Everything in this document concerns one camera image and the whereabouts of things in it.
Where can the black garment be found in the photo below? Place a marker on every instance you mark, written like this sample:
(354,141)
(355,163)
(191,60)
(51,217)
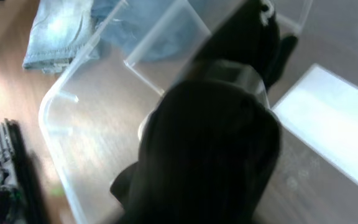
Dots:
(209,148)

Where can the dark blue folded jeans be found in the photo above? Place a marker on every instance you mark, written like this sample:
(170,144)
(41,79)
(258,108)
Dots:
(136,18)

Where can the light grey folded jeans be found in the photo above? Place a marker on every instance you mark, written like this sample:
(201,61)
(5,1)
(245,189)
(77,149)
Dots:
(59,31)

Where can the clear plastic storage bin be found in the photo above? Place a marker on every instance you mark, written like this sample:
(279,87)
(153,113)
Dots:
(92,117)

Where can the white label in bin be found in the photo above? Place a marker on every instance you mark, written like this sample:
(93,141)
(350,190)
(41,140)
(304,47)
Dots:
(321,109)

